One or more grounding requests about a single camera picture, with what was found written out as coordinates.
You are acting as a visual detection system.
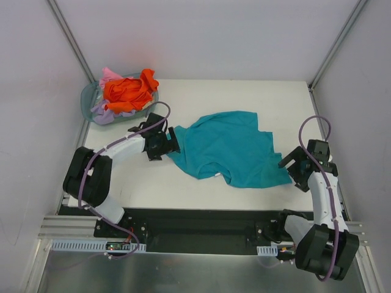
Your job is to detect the aluminium right frame post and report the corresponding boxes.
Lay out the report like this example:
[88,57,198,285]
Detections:
[308,0,370,93]

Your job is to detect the teal plastic laundry basket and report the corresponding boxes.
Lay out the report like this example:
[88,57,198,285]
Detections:
[81,67,159,125]

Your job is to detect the orange t shirt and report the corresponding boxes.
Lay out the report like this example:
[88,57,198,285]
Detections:
[103,68,159,114]

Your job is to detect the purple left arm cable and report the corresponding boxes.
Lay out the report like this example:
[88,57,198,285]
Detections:
[78,101,171,260]

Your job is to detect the white slotted cable duct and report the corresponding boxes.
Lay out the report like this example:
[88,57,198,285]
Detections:
[257,245,279,257]
[51,239,147,253]

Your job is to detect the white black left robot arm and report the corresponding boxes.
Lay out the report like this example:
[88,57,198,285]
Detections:
[62,126,180,237]

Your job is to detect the aluminium left frame post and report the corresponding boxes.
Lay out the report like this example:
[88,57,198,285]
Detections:
[45,0,96,82]

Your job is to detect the teal t shirt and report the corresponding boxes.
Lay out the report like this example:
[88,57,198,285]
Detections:
[168,111,292,189]

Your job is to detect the white slotted left cable duct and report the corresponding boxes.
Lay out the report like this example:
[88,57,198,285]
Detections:
[51,239,147,253]

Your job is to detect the aluminium frame post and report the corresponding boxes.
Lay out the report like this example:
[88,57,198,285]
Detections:
[308,0,370,93]
[45,0,96,82]

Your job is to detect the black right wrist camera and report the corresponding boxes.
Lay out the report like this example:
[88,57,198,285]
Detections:
[307,139,338,177]

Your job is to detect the lavender t shirt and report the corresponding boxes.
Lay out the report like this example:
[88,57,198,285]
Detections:
[90,100,136,125]

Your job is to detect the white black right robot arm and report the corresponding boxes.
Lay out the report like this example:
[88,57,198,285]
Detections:
[274,140,359,281]

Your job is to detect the aluminium front rail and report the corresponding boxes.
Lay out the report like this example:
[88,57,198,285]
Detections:
[38,213,101,239]

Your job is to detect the white slotted right cable duct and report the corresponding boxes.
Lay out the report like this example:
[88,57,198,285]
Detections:
[257,245,279,257]

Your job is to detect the pink t shirt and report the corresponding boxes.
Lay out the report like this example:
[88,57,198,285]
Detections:
[99,67,123,89]

